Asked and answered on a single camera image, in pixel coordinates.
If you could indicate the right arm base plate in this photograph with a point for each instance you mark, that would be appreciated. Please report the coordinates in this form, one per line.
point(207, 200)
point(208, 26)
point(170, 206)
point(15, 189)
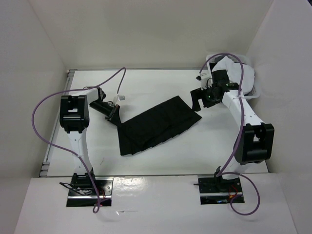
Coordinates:
point(209, 190)

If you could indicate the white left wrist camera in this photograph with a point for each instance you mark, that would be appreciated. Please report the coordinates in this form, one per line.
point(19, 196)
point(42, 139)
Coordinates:
point(118, 98)

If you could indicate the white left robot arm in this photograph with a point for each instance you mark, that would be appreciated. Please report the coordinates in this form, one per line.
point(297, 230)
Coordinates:
point(75, 119)

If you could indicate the white plastic basket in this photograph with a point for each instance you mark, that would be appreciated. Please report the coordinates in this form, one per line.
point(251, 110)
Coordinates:
point(233, 70)

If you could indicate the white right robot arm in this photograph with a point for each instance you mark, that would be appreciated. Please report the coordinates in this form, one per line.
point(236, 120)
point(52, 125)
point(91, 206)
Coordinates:
point(254, 142)

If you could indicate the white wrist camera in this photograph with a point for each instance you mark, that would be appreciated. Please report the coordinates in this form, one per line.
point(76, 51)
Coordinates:
point(118, 98)
point(205, 80)

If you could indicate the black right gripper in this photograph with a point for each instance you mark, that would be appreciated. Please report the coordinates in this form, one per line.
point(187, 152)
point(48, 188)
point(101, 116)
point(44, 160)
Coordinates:
point(199, 93)

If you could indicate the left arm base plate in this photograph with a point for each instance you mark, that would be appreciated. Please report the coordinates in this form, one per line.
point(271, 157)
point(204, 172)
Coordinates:
point(84, 195)

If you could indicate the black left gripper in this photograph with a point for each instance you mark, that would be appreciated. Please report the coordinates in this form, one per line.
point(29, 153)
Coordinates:
point(114, 115)

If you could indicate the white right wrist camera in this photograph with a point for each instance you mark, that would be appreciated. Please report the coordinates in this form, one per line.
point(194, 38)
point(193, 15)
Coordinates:
point(205, 80)

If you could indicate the black skirt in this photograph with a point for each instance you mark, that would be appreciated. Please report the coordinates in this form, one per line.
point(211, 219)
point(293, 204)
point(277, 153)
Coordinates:
point(155, 126)

